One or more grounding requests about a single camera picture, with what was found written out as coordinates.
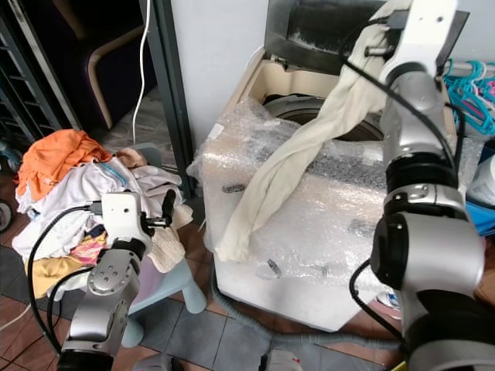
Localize clear bubble wrap sheet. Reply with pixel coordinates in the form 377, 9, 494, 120
189, 97, 488, 298

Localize dark washer lid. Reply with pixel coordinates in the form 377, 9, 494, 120
263, 0, 471, 78

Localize orange garment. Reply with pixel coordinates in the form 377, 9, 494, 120
15, 128, 115, 199

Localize blue plastic container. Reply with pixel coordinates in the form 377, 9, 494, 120
466, 153, 495, 237

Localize light blue plastic stool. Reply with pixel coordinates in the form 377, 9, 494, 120
122, 258, 209, 349

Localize white top-load washing machine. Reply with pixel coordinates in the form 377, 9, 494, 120
196, 0, 495, 335

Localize wooden armchair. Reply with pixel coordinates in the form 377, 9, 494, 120
46, 0, 154, 131

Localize yellow garment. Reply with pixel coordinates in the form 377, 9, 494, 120
32, 254, 91, 300

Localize dark metal gate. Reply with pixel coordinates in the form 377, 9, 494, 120
0, 0, 80, 151

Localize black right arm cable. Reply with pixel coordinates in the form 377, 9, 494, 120
337, 23, 468, 186

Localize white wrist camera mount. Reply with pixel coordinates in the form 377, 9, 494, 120
387, 0, 469, 78
101, 191, 152, 242

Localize white garment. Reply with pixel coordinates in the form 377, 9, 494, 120
12, 158, 185, 262

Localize cream long garment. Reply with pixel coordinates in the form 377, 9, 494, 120
214, 0, 415, 265

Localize pink patterned garment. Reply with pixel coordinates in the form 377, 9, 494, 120
68, 230, 111, 268

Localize dark door frame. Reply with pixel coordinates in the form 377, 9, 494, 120
148, 0, 200, 198

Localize grey robot foot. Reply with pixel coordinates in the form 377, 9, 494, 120
258, 349, 304, 371

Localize teal clothes hangers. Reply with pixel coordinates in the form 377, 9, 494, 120
442, 59, 495, 137

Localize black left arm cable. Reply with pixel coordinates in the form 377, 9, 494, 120
27, 204, 103, 352

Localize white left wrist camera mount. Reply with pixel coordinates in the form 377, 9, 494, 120
101, 191, 152, 242

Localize white hanging cable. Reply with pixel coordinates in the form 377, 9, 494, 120
131, 0, 152, 146

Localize beige knit cloth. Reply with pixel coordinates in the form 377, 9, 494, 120
150, 205, 194, 273

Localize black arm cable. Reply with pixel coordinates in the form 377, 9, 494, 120
337, 23, 468, 186
27, 204, 103, 352

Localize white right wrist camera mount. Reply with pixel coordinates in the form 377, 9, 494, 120
387, 0, 469, 78

